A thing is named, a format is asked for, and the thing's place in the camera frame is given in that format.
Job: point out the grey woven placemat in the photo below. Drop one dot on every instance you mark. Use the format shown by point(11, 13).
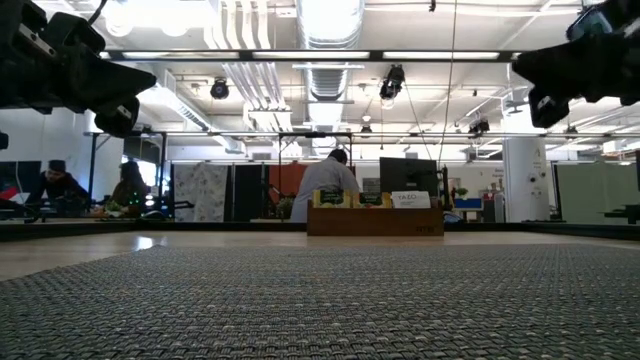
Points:
point(320, 310)

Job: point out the person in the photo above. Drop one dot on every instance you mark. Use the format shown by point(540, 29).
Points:
point(130, 190)
point(57, 185)
point(325, 175)

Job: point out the patterned grey curtain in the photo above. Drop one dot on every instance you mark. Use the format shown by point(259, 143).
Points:
point(200, 192)

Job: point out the white orange Tazo tea bag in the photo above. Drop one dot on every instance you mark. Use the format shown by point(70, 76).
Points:
point(411, 199)

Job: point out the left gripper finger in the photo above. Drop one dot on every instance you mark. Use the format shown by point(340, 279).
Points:
point(110, 82)

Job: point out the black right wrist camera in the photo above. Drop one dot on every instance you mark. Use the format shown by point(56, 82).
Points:
point(590, 22)

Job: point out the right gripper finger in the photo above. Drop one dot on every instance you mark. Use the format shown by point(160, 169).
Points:
point(575, 65)

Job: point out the orange partition screen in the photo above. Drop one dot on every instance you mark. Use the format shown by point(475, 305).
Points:
point(287, 180)

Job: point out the mango magic tea bag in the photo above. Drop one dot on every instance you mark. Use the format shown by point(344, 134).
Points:
point(371, 199)

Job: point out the black computer monitor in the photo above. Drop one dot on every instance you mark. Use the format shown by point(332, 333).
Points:
point(415, 172)

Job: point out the wooden tea organizer box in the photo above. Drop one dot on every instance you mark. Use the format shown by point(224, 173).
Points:
point(375, 222)

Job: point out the black wall television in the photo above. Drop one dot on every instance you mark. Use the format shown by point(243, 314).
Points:
point(20, 172)

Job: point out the black ceiling camera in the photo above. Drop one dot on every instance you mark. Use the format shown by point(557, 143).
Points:
point(479, 127)
point(219, 89)
point(392, 82)

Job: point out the black table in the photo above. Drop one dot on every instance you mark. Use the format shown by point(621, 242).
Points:
point(622, 212)

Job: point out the small flower plant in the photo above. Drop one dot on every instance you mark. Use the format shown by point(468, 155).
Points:
point(285, 206)

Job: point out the black metal rig stand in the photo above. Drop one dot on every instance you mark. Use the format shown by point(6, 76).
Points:
point(91, 170)
point(279, 170)

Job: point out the red flat object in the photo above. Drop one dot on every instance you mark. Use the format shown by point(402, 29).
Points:
point(7, 194)

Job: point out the blue white bag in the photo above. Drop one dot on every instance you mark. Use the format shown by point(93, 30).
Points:
point(454, 217)

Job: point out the green partition screen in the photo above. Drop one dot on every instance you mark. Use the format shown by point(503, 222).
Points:
point(595, 192)

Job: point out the blue storage bin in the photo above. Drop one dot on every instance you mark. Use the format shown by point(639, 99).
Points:
point(467, 203)

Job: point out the lemon lime twist tea bag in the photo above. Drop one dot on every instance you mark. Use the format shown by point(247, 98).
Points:
point(332, 198)

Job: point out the small potted plant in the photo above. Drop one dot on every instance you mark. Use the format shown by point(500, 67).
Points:
point(461, 193)

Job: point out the white round pillar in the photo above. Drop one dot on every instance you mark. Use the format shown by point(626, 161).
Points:
point(525, 180)

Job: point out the ribbed silver ceiling duct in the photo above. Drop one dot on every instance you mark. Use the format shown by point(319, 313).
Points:
point(327, 30)

